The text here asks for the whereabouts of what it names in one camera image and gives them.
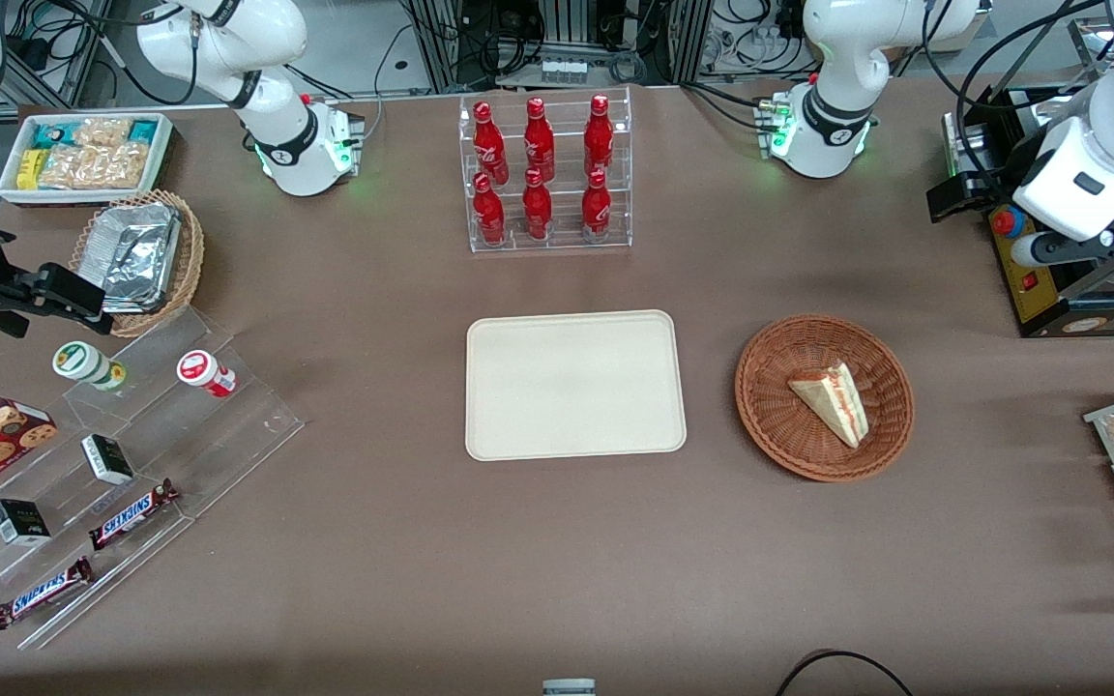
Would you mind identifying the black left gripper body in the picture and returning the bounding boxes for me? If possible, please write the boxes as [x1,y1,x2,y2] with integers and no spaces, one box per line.
[992,130,1051,204]

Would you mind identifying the triangular sandwich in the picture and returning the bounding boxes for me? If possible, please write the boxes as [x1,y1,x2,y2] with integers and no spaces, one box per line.
[787,361,870,450]

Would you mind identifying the tan wicker basket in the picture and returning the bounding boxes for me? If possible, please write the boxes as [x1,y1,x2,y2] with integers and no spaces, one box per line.
[69,188,206,339]

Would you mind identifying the brown wicker basket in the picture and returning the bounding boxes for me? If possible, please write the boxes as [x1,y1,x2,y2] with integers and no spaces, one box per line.
[734,313,916,482]

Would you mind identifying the beige plastic tray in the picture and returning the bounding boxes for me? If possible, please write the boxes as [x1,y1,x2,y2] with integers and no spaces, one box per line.
[465,309,689,462]

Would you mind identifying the green lid cup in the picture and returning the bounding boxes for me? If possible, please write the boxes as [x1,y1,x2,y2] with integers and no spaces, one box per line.
[52,341,128,392]

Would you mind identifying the steel warmer pan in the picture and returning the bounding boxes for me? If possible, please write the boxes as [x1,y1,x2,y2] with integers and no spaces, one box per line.
[1002,92,1085,133]

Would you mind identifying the aluminium foil container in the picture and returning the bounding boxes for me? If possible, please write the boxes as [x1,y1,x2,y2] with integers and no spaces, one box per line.
[83,201,183,312]

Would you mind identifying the white plastic snack bin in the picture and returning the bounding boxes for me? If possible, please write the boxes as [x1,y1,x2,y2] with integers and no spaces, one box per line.
[0,112,176,207]

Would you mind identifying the black food warmer machine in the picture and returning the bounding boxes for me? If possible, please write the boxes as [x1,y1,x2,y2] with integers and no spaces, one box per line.
[939,19,1114,339]

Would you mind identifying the large clear cracker bag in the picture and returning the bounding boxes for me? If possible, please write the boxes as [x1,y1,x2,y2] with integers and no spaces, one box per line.
[38,142,151,190]

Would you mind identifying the red lid cup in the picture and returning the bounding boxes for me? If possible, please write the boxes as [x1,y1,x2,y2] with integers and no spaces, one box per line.
[176,349,239,399]

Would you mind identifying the small black box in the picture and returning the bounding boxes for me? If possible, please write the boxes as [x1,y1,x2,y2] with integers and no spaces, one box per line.
[80,434,135,486]
[0,499,52,547]

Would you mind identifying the small clear cracker bag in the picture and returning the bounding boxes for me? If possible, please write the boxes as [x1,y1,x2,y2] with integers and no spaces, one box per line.
[73,117,133,149]

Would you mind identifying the clear acrylic stepped display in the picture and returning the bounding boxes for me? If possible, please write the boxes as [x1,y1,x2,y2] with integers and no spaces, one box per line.
[0,304,307,651]

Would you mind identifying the Snickers chocolate bar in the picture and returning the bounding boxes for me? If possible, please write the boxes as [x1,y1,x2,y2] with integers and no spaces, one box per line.
[88,478,181,552]
[0,557,96,631]

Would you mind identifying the red cola bottle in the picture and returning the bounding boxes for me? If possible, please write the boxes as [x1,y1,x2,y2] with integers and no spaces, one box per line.
[471,100,511,187]
[581,169,613,241]
[472,172,508,247]
[583,94,615,177]
[522,97,556,183]
[521,167,554,241]

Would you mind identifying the clear acrylic bottle rack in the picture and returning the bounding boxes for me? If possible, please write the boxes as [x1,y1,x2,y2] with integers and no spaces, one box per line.
[457,86,633,254]

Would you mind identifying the aluminium frame post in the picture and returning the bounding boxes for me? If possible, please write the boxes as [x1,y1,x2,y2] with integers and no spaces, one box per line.
[663,0,715,86]
[407,0,467,94]

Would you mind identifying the black looped cable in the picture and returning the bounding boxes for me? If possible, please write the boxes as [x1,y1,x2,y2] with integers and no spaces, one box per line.
[776,650,914,696]

